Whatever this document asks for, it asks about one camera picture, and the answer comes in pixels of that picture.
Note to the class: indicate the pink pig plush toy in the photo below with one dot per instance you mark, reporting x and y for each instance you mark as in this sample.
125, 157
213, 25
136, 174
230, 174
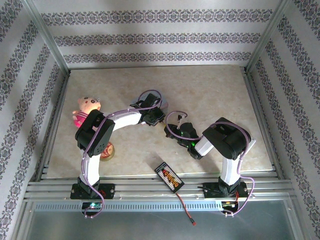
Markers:
87, 103

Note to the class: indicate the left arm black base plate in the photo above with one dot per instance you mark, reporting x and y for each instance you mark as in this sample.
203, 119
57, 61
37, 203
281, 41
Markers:
110, 191

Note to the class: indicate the grey metal panel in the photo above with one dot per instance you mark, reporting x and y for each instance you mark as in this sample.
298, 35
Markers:
150, 225

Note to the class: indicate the pale blue cartoon tin box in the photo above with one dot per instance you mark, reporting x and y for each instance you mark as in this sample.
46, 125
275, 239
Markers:
164, 105

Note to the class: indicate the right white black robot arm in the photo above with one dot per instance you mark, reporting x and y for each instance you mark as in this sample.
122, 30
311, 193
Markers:
225, 140

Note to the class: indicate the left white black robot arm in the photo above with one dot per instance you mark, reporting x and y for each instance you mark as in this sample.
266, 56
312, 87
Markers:
92, 135

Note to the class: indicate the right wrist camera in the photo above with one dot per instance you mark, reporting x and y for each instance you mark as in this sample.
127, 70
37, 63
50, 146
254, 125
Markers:
179, 123

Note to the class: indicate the aluminium corner post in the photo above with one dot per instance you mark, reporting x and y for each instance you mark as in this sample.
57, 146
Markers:
47, 37
267, 37

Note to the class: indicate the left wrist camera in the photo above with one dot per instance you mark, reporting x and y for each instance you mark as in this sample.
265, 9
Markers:
151, 100

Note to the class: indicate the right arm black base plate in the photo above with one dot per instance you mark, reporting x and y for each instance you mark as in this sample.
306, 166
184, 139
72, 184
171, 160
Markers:
212, 192

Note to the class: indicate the round red gold tin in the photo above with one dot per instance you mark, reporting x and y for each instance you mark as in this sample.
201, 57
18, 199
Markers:
110, 152

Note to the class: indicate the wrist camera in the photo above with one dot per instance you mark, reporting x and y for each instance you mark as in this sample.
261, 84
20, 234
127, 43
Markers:
151, 100
179, 123

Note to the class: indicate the aluminium rail base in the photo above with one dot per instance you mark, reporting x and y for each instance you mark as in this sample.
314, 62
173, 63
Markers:
150, 187

